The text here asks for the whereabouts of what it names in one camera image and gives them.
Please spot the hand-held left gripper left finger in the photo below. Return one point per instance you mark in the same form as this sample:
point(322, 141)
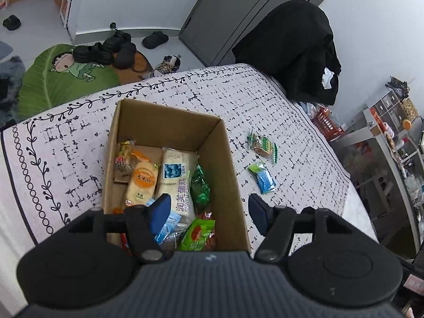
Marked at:
point(160, 212)

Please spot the woven basket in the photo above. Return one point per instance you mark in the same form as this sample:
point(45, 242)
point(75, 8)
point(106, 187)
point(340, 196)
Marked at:
point(410, 110)

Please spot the white black-patterned tablecloth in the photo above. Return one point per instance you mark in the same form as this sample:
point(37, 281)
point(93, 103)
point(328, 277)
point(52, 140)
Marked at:
point(281, 112)

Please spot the small blue green packet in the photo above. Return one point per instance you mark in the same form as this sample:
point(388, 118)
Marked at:
point(265, 179)

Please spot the grey shelf unit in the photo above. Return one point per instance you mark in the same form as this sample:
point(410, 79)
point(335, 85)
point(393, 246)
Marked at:
point(374, 159)

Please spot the white sneaker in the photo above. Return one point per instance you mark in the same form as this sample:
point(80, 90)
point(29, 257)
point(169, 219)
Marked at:
point(165, 66)

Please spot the orange fruit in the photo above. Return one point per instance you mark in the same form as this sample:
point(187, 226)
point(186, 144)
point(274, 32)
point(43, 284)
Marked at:
point(406, 124)

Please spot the green leaf cartoon rug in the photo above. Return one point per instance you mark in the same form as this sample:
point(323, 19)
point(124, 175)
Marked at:
point(39, 82)

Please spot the green cookie packet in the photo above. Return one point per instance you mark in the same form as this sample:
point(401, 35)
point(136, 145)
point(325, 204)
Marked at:
point(261, 144)

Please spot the brown cardboard box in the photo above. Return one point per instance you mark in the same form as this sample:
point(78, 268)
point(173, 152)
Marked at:
point(165, 122)

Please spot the pale yellow cake packet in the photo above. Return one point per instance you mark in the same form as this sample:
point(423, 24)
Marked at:
point(174, 185)

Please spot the dark green snack packet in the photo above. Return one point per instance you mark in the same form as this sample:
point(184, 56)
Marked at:
point(200, 188)

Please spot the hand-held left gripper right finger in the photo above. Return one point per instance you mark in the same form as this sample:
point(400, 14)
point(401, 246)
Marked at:
point(258, 215)

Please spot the light green red-fruit packet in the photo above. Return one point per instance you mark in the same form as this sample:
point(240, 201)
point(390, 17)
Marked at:
point(195, 235)

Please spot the white shoe shelf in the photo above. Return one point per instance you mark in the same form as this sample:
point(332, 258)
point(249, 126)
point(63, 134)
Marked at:
point(69, 0)

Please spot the black shoe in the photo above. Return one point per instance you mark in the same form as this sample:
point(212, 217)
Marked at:
point(11, 22)

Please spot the black sandal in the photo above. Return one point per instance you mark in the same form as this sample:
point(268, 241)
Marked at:
point(91, 53)

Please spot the black jacket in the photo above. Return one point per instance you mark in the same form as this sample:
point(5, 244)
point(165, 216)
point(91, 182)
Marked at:
point(291, 49)

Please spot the black slipper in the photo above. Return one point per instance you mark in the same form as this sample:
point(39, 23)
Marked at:
point(155, 39)
point(125, 56)
point(116, 41)

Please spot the white crumpled paper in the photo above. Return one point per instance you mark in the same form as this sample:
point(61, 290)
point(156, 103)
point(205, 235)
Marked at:
point(328, 78)

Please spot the grey door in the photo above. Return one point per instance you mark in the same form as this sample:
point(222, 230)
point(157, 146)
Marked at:
point(232, 6)

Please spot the blue snack packet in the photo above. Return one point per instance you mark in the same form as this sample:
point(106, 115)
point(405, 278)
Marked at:
point(170, 222)

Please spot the orange rice cracker packet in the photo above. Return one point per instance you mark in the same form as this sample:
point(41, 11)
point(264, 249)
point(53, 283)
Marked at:
point(140, 182)

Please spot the brown floor mat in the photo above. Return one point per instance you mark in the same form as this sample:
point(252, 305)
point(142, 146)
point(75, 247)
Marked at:
point(135, 73)

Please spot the red plastic basket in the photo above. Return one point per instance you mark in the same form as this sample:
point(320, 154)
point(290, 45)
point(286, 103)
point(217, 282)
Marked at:
point(326, 124)

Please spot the dark dried plant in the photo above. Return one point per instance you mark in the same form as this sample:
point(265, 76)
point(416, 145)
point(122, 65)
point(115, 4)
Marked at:
point(399, 86)

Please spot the clear plastic bag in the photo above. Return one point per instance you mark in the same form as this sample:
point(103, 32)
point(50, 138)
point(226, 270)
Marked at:
point(309, 109)

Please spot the small yellow red-label packet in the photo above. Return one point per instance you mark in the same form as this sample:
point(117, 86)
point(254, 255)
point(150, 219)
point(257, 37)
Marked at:
point(122, 162)

